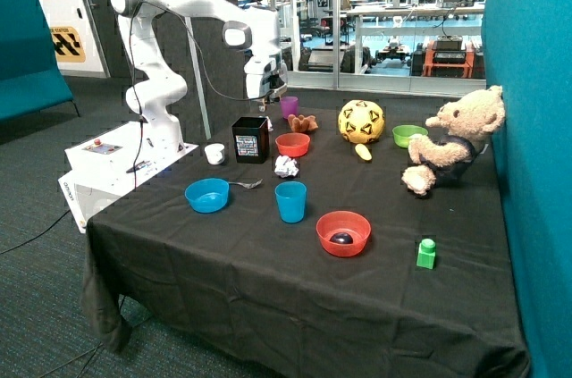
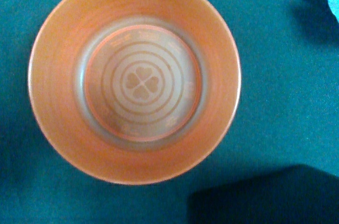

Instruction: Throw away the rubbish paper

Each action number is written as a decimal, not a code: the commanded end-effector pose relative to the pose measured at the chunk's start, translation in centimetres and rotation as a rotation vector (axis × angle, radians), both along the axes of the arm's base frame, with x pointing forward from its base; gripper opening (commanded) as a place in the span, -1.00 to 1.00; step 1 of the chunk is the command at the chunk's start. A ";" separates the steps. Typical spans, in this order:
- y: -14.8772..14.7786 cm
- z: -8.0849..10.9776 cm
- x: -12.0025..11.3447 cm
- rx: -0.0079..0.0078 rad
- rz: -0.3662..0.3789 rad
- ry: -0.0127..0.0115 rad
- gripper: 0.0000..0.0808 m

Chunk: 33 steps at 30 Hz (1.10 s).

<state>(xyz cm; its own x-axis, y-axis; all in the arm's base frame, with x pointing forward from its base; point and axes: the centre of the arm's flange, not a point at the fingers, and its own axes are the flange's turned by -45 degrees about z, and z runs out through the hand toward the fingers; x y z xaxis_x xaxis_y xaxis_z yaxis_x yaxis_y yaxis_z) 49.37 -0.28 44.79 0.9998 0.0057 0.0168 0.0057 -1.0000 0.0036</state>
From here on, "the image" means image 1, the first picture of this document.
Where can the green toy block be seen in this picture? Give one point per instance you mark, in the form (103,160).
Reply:
(426,254)

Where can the blue plastic cup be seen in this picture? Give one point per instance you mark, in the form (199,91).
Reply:
(291,197)

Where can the blue plastic bowl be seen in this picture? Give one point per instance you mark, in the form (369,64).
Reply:
(208,195)

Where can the dark purple ball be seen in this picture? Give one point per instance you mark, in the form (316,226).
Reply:
(342,238)

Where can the yellow black sign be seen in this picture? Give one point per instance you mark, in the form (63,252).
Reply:
(67,44)

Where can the purple plastic cup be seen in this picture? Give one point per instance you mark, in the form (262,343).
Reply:
(289,106)

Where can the yellow soccer ball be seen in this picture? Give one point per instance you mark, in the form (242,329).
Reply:
(361,121)

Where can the green plastic bowl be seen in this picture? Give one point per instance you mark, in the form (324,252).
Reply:
(402,134)

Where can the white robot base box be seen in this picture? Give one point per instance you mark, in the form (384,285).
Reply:
(112,164)

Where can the beige teddy bear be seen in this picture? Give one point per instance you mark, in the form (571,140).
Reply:
(469,123)

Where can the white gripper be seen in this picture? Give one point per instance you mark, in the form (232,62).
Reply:
(266,77)

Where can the brown plush toy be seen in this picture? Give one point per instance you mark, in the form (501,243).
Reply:
(301,123)

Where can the teal sofa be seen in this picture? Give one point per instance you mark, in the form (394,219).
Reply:
(30,78)

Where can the large red bowl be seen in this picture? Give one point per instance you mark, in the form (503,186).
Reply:
(343,221)

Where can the black tablecloth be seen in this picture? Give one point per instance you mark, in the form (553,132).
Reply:
(264,290)

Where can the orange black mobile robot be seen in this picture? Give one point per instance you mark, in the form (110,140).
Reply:
(449,57)

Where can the white paper ball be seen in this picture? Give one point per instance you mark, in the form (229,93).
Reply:
(286,166)

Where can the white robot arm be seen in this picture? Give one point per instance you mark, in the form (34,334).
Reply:
(255,29)

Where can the black square bin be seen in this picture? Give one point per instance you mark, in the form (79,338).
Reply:
(251,139)

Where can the metal fork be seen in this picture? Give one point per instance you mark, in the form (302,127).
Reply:
(247,185)

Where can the yellow banana piece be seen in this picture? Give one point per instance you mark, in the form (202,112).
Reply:
(363,152)

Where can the white small cup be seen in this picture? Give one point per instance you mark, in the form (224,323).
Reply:
(215,153)

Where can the small red bowl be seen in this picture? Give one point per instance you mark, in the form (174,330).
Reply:
(293,144)

